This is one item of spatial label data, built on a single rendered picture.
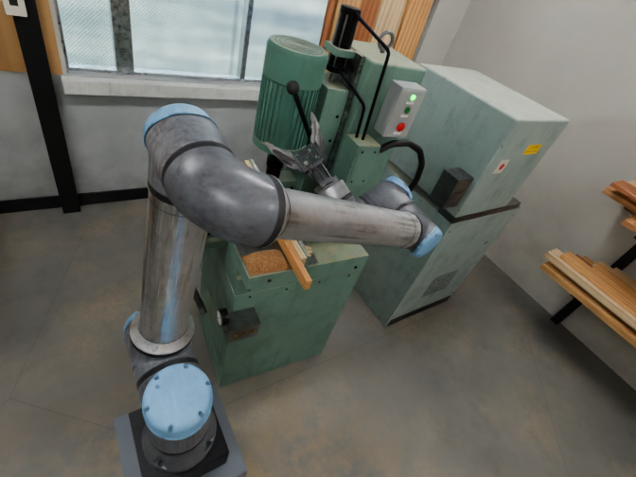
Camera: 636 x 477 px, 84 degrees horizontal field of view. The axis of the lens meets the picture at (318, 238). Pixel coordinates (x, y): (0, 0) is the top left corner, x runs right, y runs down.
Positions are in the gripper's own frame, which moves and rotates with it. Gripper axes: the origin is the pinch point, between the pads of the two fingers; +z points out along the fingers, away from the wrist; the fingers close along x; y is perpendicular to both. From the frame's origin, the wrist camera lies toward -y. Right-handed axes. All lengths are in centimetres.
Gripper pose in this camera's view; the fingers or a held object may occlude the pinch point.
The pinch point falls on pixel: (287, 126)
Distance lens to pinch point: 103.5
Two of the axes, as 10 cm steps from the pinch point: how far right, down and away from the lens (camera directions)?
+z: -5.5, -8.4, -0.6
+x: -8.4, 5.5, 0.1
